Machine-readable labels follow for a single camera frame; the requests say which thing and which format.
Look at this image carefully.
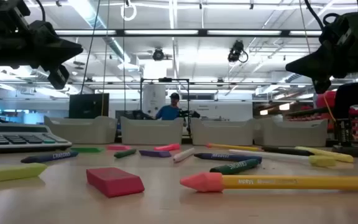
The yellow pencil pink eraser cap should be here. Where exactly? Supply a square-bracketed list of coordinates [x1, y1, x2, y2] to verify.
[180, 171, 358, 193]

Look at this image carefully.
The shelf with red bins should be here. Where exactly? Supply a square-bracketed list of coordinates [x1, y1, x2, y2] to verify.
[286, 90, 358, 131]

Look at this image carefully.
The black hanging cable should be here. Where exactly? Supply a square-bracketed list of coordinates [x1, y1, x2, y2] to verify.
[79, 0, 102, 95]

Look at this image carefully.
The person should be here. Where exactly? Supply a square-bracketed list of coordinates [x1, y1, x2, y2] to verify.
[155, 92, 181, 121]

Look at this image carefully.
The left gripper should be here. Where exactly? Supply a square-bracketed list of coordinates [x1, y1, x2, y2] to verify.
[26, 19, 84, 72]

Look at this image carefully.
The green crayon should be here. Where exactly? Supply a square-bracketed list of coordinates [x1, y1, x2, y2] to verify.
[114, 148, 137, 159]

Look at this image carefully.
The black monitor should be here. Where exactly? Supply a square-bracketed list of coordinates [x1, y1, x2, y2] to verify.
[68, 93, 110, 119]

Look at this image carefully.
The yellow eraser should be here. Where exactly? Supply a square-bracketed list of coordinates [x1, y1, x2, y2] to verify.
[0, 162, 48, 185]

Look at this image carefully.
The black pen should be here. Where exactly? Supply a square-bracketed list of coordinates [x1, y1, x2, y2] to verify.
[261, 146, 316, 157]

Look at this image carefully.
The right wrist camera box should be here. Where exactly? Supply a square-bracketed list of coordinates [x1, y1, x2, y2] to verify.
[311, 77, 333, 95]

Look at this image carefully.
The white crayon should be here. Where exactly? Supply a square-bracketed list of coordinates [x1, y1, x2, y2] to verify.
[172, 147, 196, 163]

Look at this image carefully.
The round black overhead camera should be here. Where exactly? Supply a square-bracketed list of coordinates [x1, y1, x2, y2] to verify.
[152, 47, 165, 62]

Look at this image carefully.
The yellow pencil orange end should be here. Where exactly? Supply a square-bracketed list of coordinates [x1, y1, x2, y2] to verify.
[206, 142, 262, 152]

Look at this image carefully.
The black ceiling camera with cable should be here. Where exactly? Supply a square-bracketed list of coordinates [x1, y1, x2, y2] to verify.
[227, 39, 249, 64]

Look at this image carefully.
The grey desk calculator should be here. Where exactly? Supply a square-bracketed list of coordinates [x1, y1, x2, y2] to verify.
[0, 123, 73, 153]

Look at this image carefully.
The black overhead light beam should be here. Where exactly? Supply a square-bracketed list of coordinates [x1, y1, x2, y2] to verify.
[53, 28, 323, 39]

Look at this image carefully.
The red eraser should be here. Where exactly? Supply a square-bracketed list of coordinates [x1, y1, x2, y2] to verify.
[86, 167, 145, 198]

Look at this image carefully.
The dark green pen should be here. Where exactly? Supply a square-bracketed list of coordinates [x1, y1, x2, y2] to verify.
[209, 158, 260, 175]

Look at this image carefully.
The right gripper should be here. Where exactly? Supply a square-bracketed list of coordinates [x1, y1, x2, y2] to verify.
[285, 12, 358, 80]

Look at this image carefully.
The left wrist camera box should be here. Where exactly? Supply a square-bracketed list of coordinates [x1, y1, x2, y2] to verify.
[47, 63, 70, 91]

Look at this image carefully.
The white cylindrical tank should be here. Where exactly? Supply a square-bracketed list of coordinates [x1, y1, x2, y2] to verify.
[142, 83, 167, 118]

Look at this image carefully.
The pink eraser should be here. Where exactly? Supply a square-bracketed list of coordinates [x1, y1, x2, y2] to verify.
[106, 144, 132, 151]

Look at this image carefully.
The white cable ring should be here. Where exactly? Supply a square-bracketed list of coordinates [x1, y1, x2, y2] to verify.
[120, 0, 138, 22]

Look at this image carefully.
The grey plastic bin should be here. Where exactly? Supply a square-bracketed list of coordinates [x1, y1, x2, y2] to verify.
[253, 118, 328, 147]
[190, 117, 256, 146]
[44, 115, 118, 145]
[119, 116, 185, 146]

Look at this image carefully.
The blue crayon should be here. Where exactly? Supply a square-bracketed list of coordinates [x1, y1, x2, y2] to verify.
[193, 152, 263, 164]
[20, 151, 80, 164]

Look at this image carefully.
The neon orange pen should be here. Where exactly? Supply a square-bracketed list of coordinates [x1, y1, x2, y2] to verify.
[154, 142, 181, 152]

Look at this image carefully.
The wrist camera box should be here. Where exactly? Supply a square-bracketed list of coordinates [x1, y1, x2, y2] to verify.
[311, 77, 333, 95]
[47, 63, 70, 91]

